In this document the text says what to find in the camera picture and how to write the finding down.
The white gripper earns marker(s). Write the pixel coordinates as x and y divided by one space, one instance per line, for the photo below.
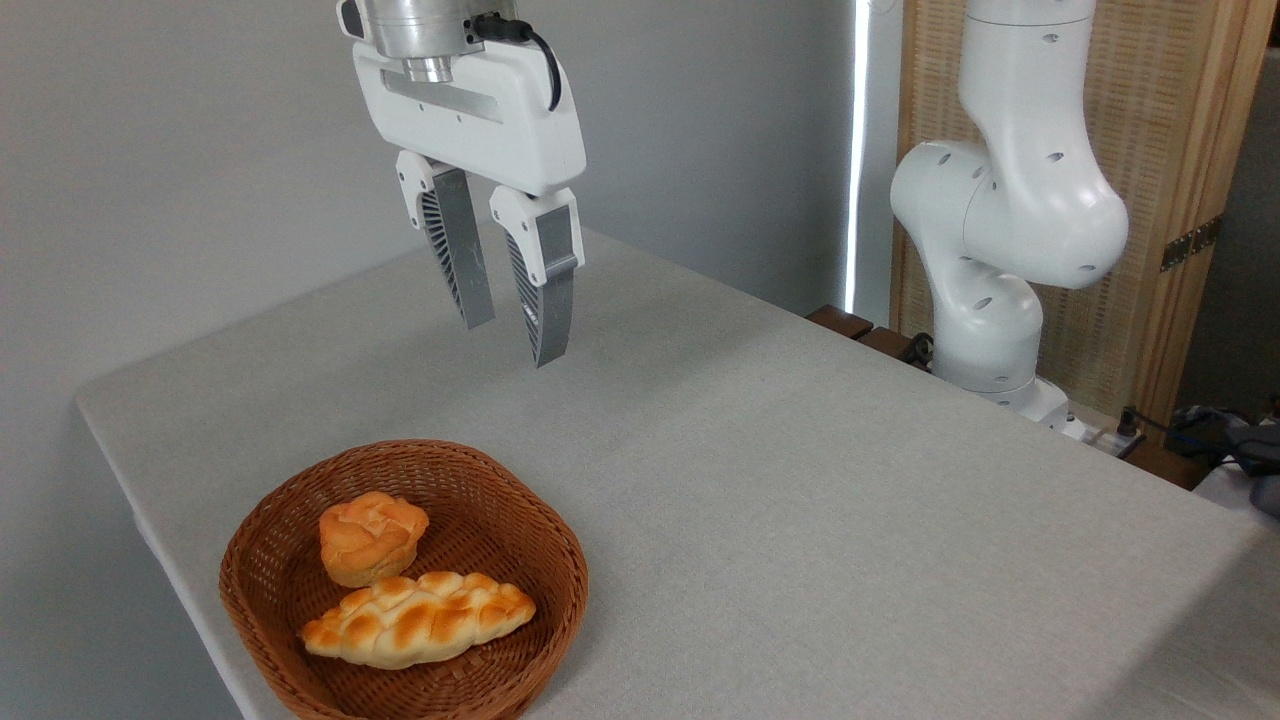
520 125

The grey tablecloth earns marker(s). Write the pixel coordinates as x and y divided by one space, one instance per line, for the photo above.
800 550

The metal screen hinge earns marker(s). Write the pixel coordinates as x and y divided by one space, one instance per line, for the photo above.
1190 243

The round golden bread bun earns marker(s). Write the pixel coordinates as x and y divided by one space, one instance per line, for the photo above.
370 535

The dark wooden slat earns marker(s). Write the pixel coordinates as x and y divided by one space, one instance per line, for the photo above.
1165 466
885 342
840 321

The white power strip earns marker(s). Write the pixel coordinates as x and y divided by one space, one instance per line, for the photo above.
1100 438

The wooden rattan folding screen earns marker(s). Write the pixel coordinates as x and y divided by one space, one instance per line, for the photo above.
1170 100

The brown wicker basket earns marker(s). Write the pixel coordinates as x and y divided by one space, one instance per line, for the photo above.
480 500

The grey blue bag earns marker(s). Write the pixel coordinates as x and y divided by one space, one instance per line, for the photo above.
1255 445

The long braided bread loaf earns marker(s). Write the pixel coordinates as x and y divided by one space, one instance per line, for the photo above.
420 620

